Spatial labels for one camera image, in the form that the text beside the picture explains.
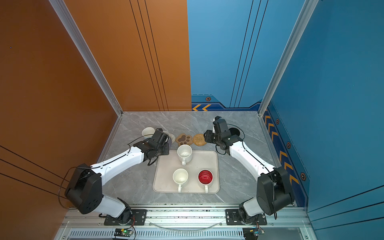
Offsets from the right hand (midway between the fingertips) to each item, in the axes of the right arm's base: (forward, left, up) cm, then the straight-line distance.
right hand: (206, 135), depth 86 cm
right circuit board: (-45, -21, -18) cm, 53 cm away
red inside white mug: (-19, +1, -15) cm, 24 cm away
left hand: (-4, +24, -6) cm, 25 cm away
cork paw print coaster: (+8, +15, -15) cm, 23 cm away
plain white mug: (-19, +15, -13) cm, 28 cm away
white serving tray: (-22, +24, -16) cm, 36 cm away
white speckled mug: (-4, +13, -14) cm, 20 cm away
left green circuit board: (-45, +41, -17) cm, 63 cm away
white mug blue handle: (+6, +37, -5) cm, 38 cm away
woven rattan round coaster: (+7, +5, -15) cm, 17 cm away
